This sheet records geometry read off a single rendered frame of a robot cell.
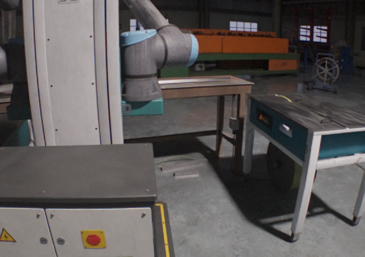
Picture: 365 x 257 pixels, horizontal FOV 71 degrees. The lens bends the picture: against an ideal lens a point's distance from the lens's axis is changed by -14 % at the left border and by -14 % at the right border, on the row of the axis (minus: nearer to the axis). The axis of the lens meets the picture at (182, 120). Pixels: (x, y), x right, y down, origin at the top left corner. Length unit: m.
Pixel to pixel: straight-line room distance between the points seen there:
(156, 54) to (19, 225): 0.77
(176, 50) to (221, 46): 6.36
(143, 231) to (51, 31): 0.72
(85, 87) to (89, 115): 0.10
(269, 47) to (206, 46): 2.05
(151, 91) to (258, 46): 7.21
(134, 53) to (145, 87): 0.14
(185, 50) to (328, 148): 0.98
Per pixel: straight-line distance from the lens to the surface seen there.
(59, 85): 1.08
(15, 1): 1.80
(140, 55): 1.13
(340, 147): 1.80
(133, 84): 1.14
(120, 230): 0.75
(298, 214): 1.78
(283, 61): 8.90
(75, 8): 1.05
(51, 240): 0.81
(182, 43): 1.23
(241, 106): 2.47
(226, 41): 7.63
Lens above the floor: 1.20
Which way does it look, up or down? 17 degrees down
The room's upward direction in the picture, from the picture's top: straight up
